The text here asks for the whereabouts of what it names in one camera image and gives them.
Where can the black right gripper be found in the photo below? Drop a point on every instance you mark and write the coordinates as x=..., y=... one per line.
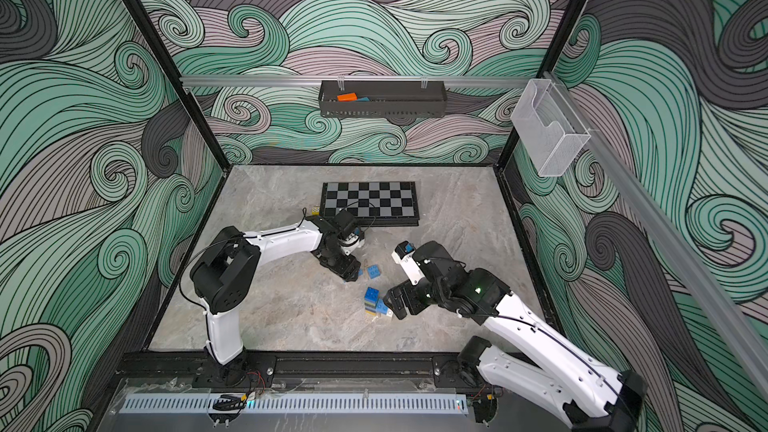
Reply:
x=402, y=300

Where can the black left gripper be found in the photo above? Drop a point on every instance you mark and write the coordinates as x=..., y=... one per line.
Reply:
x=349, y=271

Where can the small blue lego brick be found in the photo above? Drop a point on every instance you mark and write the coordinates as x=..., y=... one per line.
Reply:
x=373, y=271

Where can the blue square lego brick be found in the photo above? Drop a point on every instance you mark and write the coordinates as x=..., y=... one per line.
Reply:
x=371, y=296

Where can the blue long lego brick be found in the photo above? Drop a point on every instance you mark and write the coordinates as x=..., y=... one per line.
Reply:
x=381, y=308

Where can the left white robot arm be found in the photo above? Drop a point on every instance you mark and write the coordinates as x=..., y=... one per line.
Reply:
x=223, y=275

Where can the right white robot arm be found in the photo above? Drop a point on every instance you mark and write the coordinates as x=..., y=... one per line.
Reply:
x=555, y=375

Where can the black chessboard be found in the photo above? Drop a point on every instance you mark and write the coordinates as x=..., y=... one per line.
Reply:
x=376, y=204

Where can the orange block in tray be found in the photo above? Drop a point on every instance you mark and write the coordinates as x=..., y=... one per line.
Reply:
x=349, y=97

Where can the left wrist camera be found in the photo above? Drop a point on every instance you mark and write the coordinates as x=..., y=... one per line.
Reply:
x=352, y=242

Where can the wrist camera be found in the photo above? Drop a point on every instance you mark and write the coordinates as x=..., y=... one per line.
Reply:
x=352, y=242
x=403, y=256

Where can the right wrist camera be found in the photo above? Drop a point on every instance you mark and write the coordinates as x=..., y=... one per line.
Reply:
x=403, y=256

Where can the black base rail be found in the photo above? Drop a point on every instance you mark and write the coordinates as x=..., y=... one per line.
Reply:
x=285, y=369

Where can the black wall tray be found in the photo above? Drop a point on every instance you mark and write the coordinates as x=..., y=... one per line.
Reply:
x=390, y=100

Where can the clear plastic wall holder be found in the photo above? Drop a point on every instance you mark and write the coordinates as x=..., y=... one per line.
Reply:
x=551, y=128

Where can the aluminium rail right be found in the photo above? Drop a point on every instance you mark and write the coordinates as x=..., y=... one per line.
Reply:
x=732, y=325

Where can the aluminium rail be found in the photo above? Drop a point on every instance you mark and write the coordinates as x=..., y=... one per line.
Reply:
x=732, y=325
x=274, y=80

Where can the aluminium rail back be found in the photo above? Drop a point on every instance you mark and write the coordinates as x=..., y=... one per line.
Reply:
x=274, y=80

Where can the white slotted cable duct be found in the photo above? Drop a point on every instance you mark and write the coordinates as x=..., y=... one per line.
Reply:
x=301, y=403

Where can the black corner frame post right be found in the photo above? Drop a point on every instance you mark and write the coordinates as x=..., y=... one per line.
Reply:
x=571, y=11

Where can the black corner frame post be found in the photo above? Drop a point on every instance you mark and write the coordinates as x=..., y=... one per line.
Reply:
x=571, y=11
x=144, y=24

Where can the black corner frame post left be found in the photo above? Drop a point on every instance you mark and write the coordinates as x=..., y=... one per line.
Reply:
x=144, y=24

